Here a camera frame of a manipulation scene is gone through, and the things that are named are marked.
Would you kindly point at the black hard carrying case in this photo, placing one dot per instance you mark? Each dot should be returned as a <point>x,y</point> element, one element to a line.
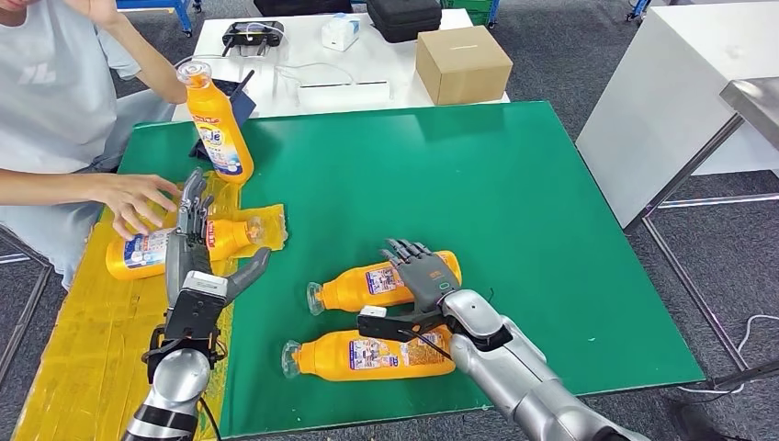
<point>403,18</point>

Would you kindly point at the yellow tape patch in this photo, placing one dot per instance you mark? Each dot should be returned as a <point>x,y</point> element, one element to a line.
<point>79,316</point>

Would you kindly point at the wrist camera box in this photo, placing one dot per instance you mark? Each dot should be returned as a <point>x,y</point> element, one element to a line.
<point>389,325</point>
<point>198,307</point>

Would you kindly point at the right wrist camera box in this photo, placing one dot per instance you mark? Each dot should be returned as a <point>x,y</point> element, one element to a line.
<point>389,325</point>

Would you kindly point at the grey metal chair frame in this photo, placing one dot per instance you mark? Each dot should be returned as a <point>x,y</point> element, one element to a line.
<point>30,316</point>

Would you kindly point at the grey metal table frame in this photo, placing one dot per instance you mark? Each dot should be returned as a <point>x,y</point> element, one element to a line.
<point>700,161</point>

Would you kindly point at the steel table top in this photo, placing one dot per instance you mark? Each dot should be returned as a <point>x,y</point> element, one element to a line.
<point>757,103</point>

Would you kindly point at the brown cardboard box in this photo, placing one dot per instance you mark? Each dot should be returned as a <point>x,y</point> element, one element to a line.
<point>464,70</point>

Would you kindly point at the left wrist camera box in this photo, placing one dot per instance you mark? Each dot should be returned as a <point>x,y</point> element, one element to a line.
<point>198,307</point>

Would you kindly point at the dark blue tablet case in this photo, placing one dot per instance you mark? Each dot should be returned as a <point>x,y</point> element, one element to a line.
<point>244,106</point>

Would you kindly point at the black bag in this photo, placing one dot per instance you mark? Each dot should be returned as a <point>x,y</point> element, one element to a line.
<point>303,6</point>

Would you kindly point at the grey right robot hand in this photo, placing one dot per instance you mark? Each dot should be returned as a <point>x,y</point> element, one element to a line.
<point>426,277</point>

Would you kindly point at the green plastic crate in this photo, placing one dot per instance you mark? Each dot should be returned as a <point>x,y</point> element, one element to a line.
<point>465,6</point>

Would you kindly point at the person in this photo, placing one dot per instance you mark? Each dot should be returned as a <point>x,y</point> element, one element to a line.
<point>48,91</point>

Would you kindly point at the green table mat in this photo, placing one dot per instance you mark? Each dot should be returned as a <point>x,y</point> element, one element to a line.
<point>456,182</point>

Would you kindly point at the person's right forearm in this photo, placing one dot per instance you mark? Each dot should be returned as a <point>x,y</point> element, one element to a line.
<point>48,187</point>

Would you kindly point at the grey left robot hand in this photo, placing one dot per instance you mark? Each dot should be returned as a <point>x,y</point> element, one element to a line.
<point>178,265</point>

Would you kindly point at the person's left forearm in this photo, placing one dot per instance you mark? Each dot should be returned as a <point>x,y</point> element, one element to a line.
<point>149,64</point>

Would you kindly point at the white table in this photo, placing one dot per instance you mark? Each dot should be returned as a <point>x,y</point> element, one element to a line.
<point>383,64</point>

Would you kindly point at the white cabinet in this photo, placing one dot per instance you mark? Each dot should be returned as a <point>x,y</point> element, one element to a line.
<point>657,103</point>

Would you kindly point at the orange detergent bottle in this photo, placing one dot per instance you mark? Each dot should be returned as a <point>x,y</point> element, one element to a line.
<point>216,122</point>
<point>347,295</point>
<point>322,362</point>
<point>231,237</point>

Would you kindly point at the small white tissue box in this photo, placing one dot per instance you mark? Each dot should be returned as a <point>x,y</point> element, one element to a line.
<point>339,33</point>

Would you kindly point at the person's right hand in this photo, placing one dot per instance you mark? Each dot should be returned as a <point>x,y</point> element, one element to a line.
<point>128,198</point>

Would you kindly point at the blue metal cart frame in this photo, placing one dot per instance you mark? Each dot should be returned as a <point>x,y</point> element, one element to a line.
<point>493,11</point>
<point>182,13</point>

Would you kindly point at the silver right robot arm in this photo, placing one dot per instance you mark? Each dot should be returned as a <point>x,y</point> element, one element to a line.
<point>517,377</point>

